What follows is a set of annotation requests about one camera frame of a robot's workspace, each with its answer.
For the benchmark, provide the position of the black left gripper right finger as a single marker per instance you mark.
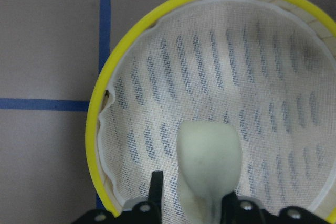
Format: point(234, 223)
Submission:
point(229, 209)

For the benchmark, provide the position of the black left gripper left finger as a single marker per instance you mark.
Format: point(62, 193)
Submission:
point(156, 188)

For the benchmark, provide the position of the cream white bun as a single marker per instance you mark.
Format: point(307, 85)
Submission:
point(209, 158)

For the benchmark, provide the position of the yellow rimmed steamer centre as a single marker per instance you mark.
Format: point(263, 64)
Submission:
point(248, 83)

